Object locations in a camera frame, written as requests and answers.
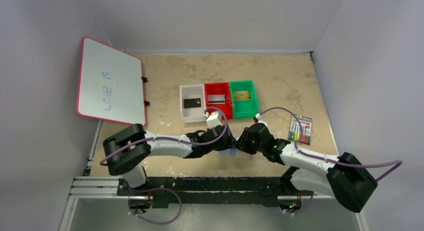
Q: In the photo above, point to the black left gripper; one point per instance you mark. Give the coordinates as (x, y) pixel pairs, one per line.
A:
(224, 142)

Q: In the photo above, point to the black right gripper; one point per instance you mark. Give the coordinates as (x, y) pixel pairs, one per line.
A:
(243, 140)

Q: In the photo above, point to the beige leather card holder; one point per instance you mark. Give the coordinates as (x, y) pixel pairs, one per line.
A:
(233, 153)

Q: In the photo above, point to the green plastic bin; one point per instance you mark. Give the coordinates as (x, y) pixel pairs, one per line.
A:
(244, 109)

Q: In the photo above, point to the red plastic bin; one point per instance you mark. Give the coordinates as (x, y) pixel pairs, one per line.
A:
(220, 88)

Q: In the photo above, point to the pack of coloured markers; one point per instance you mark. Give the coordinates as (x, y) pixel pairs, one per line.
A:
(300, 129)

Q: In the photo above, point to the white plastic bin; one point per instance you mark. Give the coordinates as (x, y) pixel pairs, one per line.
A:
(194, 115)

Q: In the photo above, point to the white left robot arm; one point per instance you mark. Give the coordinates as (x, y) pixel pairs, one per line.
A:
(129, 147)

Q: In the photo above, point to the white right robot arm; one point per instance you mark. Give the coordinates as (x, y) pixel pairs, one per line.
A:
(341, 177)

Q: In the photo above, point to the white striped credit card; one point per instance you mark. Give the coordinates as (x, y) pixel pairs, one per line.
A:
(216, 99)

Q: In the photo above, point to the gold credit card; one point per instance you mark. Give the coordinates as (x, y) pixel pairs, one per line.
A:
(243, 95)

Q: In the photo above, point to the black credit card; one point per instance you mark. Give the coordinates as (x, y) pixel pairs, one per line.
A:
(190, 103)

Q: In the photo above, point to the pink framed whiteboard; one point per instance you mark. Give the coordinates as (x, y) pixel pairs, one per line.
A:
(111, 84)

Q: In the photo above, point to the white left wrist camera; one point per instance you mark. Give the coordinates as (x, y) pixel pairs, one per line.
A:
(213, 119)

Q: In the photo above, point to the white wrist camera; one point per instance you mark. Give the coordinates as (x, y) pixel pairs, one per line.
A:
(258, 119)
(213, 119)

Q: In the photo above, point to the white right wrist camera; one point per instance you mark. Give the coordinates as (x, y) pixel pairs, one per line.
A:
(258, 119)

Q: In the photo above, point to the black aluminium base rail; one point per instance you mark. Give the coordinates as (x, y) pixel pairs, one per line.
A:
(161, 191)

